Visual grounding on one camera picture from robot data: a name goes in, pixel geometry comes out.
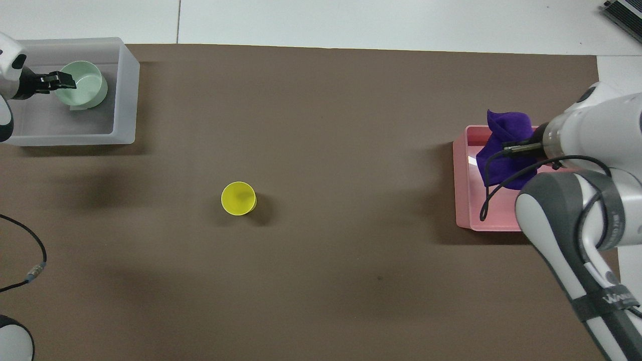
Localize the black cable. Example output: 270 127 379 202
479 142 613 222
0 214 48 293

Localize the translucent white plastic box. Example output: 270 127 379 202
0 38 140 146

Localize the yellow cup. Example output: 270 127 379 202
221 182 258 217

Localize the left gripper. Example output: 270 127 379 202
19 68 52 99

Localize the light green cup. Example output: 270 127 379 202
54 61 108 110

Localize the grey ribbed device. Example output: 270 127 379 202
599 0 642 30

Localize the pink plastic box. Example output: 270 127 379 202
453 125 540 232

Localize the purple cloth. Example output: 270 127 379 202
475 109 539 191

